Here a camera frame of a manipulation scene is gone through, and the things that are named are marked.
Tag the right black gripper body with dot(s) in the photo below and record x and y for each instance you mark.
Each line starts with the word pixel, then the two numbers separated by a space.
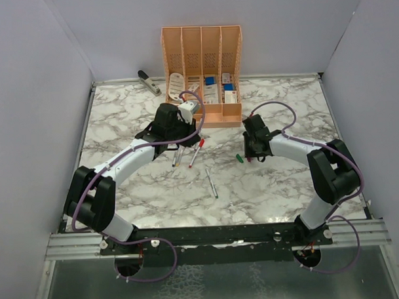
pixel 250 150

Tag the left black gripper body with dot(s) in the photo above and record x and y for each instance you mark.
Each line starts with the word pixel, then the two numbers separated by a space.
pixel 181 130

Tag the yellow white pen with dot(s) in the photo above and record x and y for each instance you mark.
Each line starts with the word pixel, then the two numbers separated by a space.
pixel 179 156

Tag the red white pen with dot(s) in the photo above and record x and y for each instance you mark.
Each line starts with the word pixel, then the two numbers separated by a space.
pixel 197 149

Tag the green white pen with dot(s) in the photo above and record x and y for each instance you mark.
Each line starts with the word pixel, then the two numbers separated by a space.
pixel 214 189

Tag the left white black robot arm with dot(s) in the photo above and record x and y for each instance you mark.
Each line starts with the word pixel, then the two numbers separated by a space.
pixel 92 193

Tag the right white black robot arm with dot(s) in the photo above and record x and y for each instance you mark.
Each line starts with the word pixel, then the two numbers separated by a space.
pixel 334 173

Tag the green pen cap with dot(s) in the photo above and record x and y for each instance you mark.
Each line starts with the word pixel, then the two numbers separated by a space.
pixel 239 158

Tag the white oval card pack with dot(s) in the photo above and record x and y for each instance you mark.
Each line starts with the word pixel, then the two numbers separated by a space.
pixel 176 85

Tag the small white label box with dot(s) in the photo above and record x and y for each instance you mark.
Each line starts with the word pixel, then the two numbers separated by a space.
pixel 193 87

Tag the white paper packet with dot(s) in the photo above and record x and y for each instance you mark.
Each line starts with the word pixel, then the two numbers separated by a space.
pixel 211 94

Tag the large white box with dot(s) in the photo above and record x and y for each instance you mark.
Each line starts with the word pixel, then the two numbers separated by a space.
pixel 231 97

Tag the blue stamp left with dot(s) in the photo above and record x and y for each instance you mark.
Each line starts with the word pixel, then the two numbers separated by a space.
pixel 210 80

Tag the black grey stapler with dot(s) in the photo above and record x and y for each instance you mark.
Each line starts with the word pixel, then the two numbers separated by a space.
pixel 146 81

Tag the red white small box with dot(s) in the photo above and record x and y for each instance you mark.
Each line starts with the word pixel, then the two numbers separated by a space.
pixel 225 78

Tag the orange plastic file organizer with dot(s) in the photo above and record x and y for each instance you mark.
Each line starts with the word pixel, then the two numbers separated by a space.
pixel 197 52

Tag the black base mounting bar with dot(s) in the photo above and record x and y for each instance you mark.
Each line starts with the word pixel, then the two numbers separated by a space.
pixel 216 244

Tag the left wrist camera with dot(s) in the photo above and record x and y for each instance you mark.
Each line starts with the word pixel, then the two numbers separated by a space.
pixel 188 109

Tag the aluminium frame rail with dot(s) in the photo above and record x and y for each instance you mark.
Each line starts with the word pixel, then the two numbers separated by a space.
pixel 343 234

